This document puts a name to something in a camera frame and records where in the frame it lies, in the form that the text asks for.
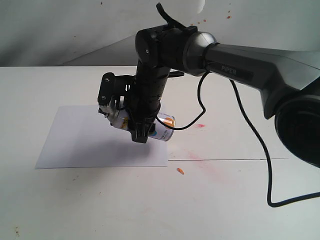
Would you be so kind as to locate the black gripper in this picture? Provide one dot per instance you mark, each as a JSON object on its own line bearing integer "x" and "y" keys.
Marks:
{"x": 144, "y": 103}

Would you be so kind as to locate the white dotted spray paint can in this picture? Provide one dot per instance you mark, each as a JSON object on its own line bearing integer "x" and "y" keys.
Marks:
{"x": 160, "y": 129}

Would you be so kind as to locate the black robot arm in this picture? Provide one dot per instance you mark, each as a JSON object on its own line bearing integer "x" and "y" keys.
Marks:
{"x": 288, "y": 81}

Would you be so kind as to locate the small orange scrap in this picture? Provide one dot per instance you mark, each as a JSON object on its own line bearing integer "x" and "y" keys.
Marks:
{"x": 180, "y": 171}

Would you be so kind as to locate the white paper sheet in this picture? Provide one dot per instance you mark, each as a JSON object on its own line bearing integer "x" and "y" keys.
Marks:
{"x": 80, "y": 137}

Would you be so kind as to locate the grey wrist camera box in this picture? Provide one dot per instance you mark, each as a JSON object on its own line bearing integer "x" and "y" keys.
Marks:
{"x": 115, "y": 87}

